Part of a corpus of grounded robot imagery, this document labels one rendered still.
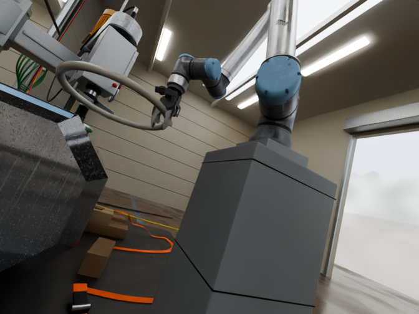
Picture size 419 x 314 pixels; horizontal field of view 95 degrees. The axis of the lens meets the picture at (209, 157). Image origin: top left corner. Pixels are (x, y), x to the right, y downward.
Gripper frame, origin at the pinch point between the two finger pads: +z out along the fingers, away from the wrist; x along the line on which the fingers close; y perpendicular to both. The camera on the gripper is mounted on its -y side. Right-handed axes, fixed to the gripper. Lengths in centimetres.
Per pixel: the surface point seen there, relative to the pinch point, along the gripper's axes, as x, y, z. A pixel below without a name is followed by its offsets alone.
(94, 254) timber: 31, 41, 70
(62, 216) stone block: 26, 3, 47
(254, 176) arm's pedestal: -43.6, -12.4, 13.2
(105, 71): 12.8, -22.1, -6.4
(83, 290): 17, 23, 78
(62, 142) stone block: 35.0, -5.3, 19.3
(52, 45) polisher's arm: 138, 31, -59
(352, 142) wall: -242, 390, -215
